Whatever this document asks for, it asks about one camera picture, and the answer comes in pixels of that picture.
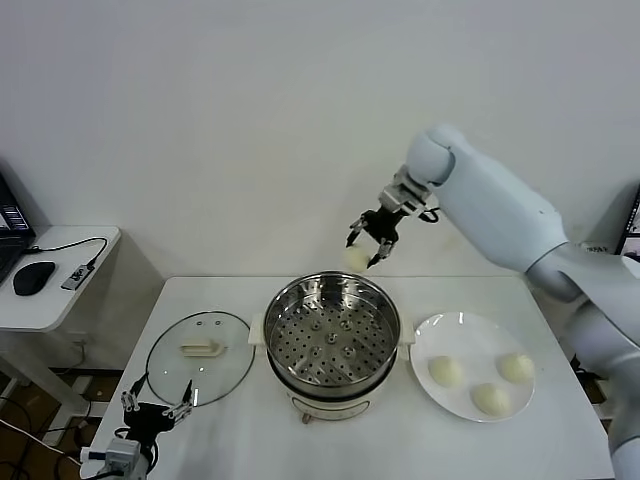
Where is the glass lid with cream handle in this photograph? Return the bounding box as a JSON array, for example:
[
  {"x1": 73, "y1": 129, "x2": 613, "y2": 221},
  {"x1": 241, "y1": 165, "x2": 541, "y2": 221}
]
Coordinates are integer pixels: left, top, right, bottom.
[{"x1": 146, "y1": 309, "x2": 254, "y2": 407}]

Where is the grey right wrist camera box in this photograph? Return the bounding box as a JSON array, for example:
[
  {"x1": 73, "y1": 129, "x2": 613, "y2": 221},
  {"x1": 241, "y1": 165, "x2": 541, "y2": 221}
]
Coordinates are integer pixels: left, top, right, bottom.
[{"x1": 394, "y1": 184, "x2": 435, "y2": 217}]

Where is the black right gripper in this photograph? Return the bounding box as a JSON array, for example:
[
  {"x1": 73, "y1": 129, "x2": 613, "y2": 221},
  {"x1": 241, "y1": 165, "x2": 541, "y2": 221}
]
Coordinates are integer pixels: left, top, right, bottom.
[{"x1": 344, "y1": 207, "x2": 404, "y2": 269}]

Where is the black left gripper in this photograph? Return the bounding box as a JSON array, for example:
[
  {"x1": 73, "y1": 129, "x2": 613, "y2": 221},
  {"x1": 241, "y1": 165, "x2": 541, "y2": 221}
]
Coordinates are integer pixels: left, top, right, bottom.
[{"x1": 121, "y1": 375, "x2": 195, "y2": 451}]

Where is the white round plate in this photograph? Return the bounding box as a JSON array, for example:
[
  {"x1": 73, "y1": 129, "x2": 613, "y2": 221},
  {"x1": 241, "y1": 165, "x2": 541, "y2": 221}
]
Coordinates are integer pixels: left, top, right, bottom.
[{"x1": 410, "y1": 312, "x2": 536, "y2": 425}]

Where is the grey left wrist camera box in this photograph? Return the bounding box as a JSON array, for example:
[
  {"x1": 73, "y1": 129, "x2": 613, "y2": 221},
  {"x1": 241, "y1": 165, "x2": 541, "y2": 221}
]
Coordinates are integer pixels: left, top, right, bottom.
[{"x1": 80, "y1": 438, "x2": 141, "y2": 466}]

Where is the white side table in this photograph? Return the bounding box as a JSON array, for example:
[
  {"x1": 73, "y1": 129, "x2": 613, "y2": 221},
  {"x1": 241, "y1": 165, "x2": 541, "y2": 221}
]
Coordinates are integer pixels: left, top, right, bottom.
[
  {"x1": 532, "y1": 242, "x2": 640, "y2": 416},
  {"x1": 0, "y1": 225, "x2": 169, "y2": 419}
]

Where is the black computer mouse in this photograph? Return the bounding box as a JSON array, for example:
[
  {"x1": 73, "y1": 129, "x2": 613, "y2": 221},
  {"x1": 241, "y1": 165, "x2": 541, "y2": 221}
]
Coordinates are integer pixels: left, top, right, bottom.
[{"x1": 12, "y1": 260, "x2": 56, "y2": 296}]

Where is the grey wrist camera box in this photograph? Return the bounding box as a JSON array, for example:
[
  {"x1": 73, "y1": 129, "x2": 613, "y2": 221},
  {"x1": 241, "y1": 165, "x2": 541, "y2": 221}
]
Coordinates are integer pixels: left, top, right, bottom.
[
  {"x1": 80, "y1": 438, "x2": 141, "y2": 466},
  {"x1": 394, "y1": 184, "x2": 435, "y2": 217}
]

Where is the grey usb hub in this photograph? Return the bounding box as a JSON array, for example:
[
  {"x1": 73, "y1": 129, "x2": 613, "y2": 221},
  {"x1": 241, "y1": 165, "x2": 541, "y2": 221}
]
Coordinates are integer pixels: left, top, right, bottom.
[{"x1": 60, "y1": 266, "x2": 95, "y2": 291}]

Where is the black open laptop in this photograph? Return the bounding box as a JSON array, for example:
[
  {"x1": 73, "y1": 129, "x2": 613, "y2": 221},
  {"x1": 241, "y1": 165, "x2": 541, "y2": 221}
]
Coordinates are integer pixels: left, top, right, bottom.
[
  {"x1": 0, "y1": 159, "x2": 37, "y2": 286},
  {"x1": 619, "y1": 184, "x2": 640, "y2": 259}
]

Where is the perforated steel steamer basket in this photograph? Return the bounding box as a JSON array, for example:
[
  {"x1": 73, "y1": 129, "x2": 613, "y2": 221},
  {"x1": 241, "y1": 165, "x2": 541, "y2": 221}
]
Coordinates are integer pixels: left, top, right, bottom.
[{"x1": 248, "y1": 272, "x2": 418, "y2": 396}]

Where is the black usb hub cable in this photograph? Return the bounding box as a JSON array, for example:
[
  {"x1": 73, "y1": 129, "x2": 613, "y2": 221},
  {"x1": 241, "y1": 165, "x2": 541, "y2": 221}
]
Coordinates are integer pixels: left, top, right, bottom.
[{"x1": 27, "y1": 236, "x2": 109, "y2": 269}]

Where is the cream electric cooker base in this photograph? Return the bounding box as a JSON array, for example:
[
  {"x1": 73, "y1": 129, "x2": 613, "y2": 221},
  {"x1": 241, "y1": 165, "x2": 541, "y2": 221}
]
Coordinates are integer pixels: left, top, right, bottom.
[{"x1": 267, "y1": 349, "x2": 412, "y2": 426}]

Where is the white steamed baozi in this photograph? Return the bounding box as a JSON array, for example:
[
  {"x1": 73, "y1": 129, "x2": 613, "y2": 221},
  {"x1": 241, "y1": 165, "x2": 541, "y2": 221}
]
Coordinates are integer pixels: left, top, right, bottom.
[
  {"x1": 472, "y1": 382, "x2": 511, "y2": 416},
  {"x1": 343, "y1": 247, "x2": 371, "y2": 273},
  {"x1": 428, "y1": 355, "x2": 463, "y2": 389},
  {"x1": 499, "y1": 352, "x2": 535, "y2": 385}
]

